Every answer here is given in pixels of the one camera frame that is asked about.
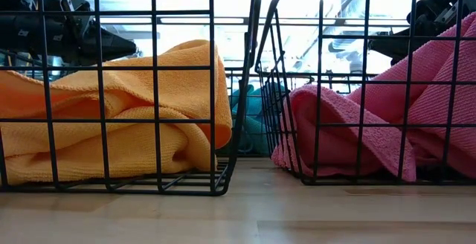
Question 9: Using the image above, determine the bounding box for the pink microfiber towel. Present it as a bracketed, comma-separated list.
[345, 11, 476, 181]
[270, 84, 418, 183]

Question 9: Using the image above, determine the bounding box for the orange microfiber towel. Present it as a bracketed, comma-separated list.
[0, 105, 211, 186]
[0, 39, 234, 151]

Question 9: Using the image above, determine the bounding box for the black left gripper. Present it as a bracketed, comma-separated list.
[0, 0, 138, 67]

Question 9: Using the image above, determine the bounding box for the blue microfiber towel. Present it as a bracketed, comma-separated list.
[229, 83, 287, 121]

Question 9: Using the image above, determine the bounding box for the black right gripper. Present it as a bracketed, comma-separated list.
[369, 0, 476, 65]

